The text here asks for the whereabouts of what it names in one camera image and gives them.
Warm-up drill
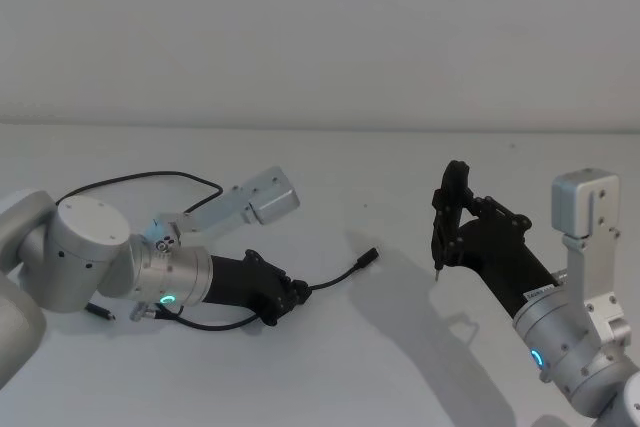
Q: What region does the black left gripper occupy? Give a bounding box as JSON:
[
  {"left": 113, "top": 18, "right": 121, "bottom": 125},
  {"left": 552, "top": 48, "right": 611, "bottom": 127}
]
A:
[{"left": 209, "top": 249, "right": 312, "bottom": 329}]

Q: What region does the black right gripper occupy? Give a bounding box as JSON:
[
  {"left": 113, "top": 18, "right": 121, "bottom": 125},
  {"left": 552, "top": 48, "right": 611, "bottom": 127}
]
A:
[{"left": 431, "top": 159, "right": 562, "bottom": 319}]

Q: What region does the black pen tool silver tip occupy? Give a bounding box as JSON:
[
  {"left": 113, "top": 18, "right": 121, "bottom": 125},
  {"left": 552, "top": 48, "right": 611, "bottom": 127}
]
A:
[{"left": 430, "top": 211, "right": 449, "bottom": 283}]

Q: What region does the thin black cable with plugs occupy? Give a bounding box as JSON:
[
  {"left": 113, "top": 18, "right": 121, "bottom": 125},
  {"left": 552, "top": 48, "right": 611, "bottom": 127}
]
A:
[{"left": 83, "top": 245, "right": 381, "bottom": 322}]

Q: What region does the white table cloth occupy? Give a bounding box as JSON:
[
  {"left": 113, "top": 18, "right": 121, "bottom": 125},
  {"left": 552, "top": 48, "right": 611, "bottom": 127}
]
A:
[{"left": 0, "top": 119, "right": 640, "bottom": 427}]

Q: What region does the white backdrop curtain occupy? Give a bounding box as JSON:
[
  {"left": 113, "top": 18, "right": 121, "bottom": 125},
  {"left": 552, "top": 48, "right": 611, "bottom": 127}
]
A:
[{"left": 0, "top": 0, "right": 640, "bottom": 134}]

